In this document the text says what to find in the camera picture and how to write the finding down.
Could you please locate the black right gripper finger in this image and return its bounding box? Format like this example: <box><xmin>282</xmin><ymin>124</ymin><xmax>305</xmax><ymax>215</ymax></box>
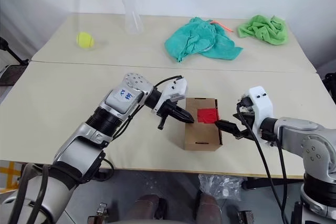
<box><xmin>214</xmin><ymin>120</ymin><xmax>241</xmax><ymax>129</ymax></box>
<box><xmin>215</xmin><ymin>123</ymin><xmax>241</xmax><ymax>136</ymax></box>

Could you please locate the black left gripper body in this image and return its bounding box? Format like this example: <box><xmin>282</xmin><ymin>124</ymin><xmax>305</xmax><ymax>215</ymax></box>
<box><xmin>156</xmin><ymin>95</ymin><xmax>184</xmax><ymax>130</ymax></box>

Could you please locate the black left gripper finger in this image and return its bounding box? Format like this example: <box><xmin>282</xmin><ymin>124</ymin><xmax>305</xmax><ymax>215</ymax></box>
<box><xmin>169</xmin><ymin>110</ymin><xmax>195</xmax><ymax>124</ymax></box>
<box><xmin>172</xmin><ymin>104</ymin><xmax>195</xmax><ymax>121</ymax></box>

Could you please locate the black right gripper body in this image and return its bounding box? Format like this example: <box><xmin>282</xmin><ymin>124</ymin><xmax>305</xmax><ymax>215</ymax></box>
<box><xmin>233</xmin><ymin>112</ymin><xmax>255</xmax><ymax>140</ymax></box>

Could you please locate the brown cardboard box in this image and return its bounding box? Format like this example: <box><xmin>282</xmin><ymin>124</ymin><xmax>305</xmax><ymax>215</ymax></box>
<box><xmin>183</xmin><ymin>97</ymin><xmax>224</xmax><ymax>152</ymax></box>

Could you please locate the red cloth in box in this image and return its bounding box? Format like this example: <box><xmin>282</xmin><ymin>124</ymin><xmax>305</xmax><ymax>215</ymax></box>
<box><xmin>197</xmin><ymin>108</ymin><xmax>220</xmax><ymax>125</ymax></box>

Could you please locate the clear plastic bag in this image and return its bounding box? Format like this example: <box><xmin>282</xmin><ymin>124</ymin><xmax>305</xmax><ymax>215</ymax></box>
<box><xmin>197</xmin><ymin>173</ymin><xmax>245</xmax><ymax>204</ymax></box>

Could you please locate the teal cloth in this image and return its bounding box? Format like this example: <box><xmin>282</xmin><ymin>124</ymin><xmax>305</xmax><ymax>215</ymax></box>
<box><xmin>164</xmin><ymin>16</ymin><xmax>244</xmax><ymax>63</ymax></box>

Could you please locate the dark brown rounded shape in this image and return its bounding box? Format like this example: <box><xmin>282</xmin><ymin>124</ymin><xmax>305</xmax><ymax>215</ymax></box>
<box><xmin>134</xmin><ymin>194</ymin><xmax>161</xmax><ymax>220</ymax></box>
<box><xmin>198</xmin><ymin>193</ymin><xmax>223</xmax><ymax>224</ymax></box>

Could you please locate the black device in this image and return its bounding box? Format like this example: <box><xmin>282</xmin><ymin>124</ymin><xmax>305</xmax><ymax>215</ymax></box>
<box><xmin>323</xmin><ymin>71</ymin><xmax>336</xmax><ymax>97</ymax></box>

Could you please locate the light green cloth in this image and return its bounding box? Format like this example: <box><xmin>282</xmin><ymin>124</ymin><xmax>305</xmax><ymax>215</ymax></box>
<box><xmin>237</xmin><ymin>14</ymin><xmax>290</xmax><ymax>46</ymax></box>

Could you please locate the clear plastic cup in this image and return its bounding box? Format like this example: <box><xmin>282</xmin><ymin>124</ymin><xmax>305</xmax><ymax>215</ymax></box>
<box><xmin>121</xmin><ymin>0</ymin><xmax>145</xmax><ymax>35</ymax></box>

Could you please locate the yellow tennis ball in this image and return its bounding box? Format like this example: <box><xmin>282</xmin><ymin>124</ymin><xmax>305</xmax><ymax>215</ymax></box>
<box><xmin>76</xmin><ymin>31</ymin><xmax>96</xmax><ymax>50</ymax></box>

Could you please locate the black stand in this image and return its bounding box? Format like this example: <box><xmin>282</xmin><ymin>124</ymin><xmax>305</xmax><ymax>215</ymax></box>
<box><xmin>0</xmin><ymin>36</ymin><xmax>29</xmax><ymax>67</ymax></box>

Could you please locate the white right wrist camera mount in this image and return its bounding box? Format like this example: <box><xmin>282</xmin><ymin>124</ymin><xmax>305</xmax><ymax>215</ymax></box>
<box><xmin>243</xmin><ymin>86</ymin><xmax>274</xmax><ymax>133</ymax></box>

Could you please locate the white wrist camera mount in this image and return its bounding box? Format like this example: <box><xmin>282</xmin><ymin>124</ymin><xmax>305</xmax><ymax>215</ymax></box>
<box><xmin>243</xmin><ymin>86</ymin><xmax>274</xmax><ymax>133</ymax></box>
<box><xmin>153</xmin><ymin>77</ymin><xmax>188</xmax><ymax>113</ymax></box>

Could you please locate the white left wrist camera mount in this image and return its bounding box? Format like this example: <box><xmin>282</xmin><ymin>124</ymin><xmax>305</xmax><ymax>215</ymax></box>
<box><xmin>153</xmin><ymin>77</ymin><xmax>188</xmax><ymax>113</ymax></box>

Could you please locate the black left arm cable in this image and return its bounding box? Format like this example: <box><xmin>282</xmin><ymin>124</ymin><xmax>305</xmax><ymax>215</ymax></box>
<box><xmin>78</xmin><ymin>75</ymin><xmax>184</xmax><ymax>183</ymax></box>

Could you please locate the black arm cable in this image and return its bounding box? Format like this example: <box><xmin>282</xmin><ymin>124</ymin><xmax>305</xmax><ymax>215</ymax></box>
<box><xmin>78</xmin><ymin>75</ymin><xmax>184</xmax><ymax>183</ymax></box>
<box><xmin>236</xmin><ymin>98</ymin><xmax>292</xmax><ymax>224</ymax></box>

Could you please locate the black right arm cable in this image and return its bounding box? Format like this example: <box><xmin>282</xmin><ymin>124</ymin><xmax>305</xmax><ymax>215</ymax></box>
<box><xmin>236</xmin><ymin>98</ymin><xmax>292</xmax><ymax>224</ymax></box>

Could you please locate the small metal bracket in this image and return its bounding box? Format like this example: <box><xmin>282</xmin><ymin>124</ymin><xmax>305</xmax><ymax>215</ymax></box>
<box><xmin>237</xmin><ymin>209</ymin><xmax>256</xmax><ymax>224</ymax></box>
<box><xmin>87</xmin><ymin>202</ymin><xmax>110</xmax><ymax>224</ymax></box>

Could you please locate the orange cord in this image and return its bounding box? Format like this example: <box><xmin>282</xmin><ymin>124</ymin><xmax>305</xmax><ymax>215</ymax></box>
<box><xmin>211</xmin><ymin>19</ymin><xmax>235</xmax><ymax>34</ymax></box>

